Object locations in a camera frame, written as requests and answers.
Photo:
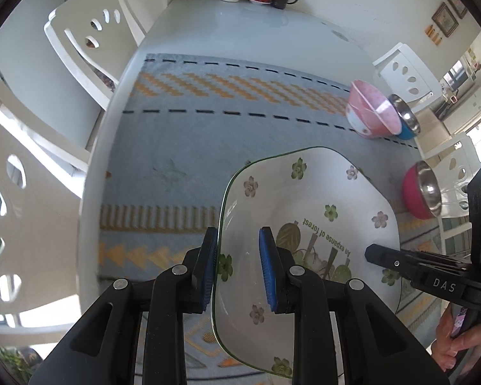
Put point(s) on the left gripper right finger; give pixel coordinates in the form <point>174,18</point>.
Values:
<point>341,331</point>

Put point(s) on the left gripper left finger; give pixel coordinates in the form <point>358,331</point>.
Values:
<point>101,347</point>

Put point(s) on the pink steel bowl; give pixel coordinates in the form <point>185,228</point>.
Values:
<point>421,191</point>

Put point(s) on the square floral white plate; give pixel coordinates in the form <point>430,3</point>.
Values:
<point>325,212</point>

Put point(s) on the blue steel bowl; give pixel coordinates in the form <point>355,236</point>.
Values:
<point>410,126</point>

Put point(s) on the pink polka dot bowl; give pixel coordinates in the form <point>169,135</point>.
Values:
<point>370,113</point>

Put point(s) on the person's right hand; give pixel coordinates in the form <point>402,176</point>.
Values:
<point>445,348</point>

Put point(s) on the white chair near left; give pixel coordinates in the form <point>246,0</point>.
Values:
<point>38,229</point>

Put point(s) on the white chair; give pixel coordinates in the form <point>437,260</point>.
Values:
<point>408,77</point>
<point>95,39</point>
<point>38,229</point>

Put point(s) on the white chair right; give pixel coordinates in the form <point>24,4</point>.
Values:
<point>408,77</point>

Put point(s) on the blue patterned table mat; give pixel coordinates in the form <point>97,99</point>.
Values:
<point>188,126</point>

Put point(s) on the white chair far left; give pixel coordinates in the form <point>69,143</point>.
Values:
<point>95,39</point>

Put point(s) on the white saucer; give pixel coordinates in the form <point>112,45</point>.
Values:
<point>260,2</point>

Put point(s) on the framed picture on wall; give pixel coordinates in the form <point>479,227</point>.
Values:
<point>445,20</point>

